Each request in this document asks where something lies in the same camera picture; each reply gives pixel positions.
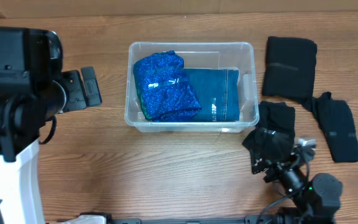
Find folded blue denim jeans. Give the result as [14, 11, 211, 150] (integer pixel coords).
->
[185, 68, 240, 122]

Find black cloth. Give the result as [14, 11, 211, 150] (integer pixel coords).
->
[310, 91, 358, 163]
[262, 36, 318, 105]
[242, 101, 295, 174]

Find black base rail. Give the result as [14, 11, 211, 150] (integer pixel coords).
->
[80, 212, 258, 224]

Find blue glitter cloth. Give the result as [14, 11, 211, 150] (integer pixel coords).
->
[133, 50, 202, 122]

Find clear plastic storage bin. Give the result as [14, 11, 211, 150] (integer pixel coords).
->
[124, 42, 259, 133]

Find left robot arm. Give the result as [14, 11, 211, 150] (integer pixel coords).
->
[0, 26, 102, 223]

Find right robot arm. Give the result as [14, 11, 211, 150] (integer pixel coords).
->
[252, 138, 343, 223]

